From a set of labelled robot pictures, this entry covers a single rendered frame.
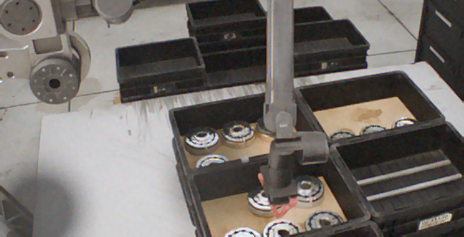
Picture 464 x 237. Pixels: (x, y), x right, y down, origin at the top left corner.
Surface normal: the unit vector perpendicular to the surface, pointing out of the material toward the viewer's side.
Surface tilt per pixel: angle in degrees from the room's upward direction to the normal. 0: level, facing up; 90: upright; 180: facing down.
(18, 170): 0
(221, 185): 90
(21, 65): 90
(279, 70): 52
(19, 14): 90
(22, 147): 0
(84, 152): 0
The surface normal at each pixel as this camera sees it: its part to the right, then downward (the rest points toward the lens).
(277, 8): 0.15, 0.03
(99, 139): 0.00, -0.79
